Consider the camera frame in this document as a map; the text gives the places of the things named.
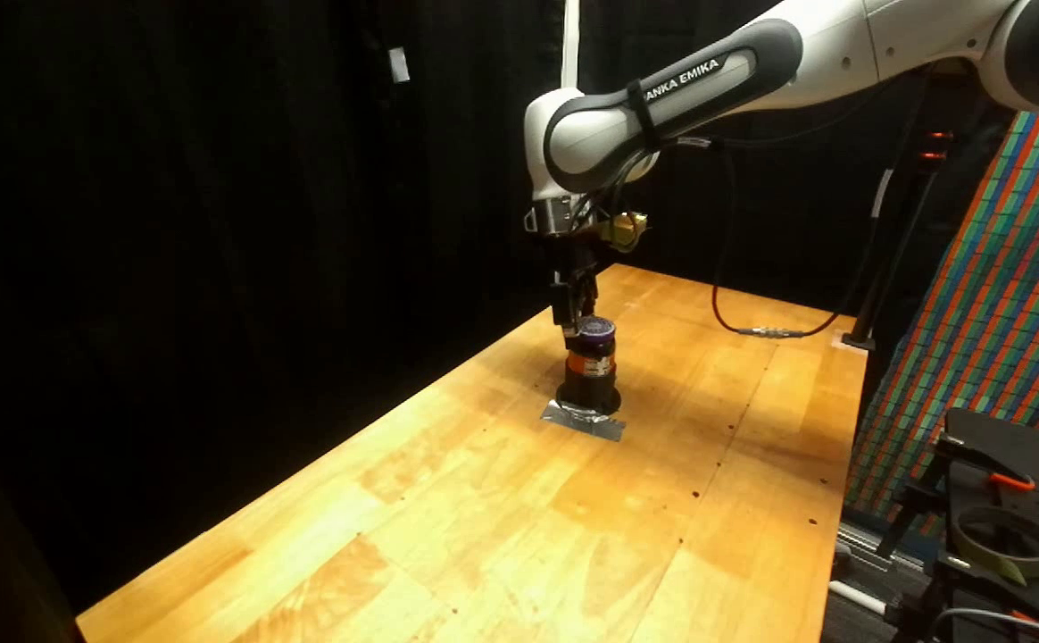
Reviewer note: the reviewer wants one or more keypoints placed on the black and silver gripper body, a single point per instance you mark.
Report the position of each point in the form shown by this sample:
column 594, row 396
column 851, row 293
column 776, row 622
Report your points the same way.
column 575, row 243

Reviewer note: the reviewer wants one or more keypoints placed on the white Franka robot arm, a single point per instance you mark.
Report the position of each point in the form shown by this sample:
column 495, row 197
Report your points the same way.
column 825, row 49

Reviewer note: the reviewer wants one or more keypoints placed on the black jar with orange band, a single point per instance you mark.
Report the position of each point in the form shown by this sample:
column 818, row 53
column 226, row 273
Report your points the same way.
column 590, row 371

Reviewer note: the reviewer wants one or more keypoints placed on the white vertical pole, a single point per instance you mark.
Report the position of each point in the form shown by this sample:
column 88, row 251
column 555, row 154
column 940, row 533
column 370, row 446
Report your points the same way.
column 569, row 49

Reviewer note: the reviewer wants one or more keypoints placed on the small white tag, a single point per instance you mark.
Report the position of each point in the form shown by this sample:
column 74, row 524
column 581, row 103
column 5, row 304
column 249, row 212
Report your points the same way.
column 401, row 67

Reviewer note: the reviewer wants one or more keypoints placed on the black device with red lights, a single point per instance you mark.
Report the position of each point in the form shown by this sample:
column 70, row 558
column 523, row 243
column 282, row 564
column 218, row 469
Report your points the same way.
column 934, row 146

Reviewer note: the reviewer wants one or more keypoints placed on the black curtain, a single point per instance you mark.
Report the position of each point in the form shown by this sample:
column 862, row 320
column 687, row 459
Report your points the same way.
column 182, row 238

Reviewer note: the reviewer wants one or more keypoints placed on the multicoloured striped cloth panel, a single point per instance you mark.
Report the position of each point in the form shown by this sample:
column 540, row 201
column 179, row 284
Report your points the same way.
column 1005, row 308

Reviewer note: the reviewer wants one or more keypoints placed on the black metal stand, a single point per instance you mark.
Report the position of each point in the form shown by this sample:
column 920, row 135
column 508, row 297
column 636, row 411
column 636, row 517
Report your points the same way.
column 1020, row 446

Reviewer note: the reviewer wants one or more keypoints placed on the grey tape roll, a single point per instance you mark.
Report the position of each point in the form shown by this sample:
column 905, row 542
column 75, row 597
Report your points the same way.
column 1000, row 536

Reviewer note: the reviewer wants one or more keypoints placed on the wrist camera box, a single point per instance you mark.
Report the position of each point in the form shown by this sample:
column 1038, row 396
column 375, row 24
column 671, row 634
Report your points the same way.
column 627, row 230

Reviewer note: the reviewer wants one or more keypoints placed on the grey duct tape piece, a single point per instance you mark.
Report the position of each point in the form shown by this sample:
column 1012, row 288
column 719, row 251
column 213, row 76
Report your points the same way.
column 584, row 424

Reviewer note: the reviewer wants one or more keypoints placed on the grey pole base bracket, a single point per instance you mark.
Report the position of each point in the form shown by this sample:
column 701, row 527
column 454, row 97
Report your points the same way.
column 855, row 346

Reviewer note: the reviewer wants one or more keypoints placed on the black camera stand pole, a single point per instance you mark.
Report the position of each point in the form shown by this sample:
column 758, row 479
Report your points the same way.
column 868, row 313

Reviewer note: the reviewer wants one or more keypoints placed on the aluminium rail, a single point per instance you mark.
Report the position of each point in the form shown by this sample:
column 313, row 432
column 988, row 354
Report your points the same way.
column 876, row 557

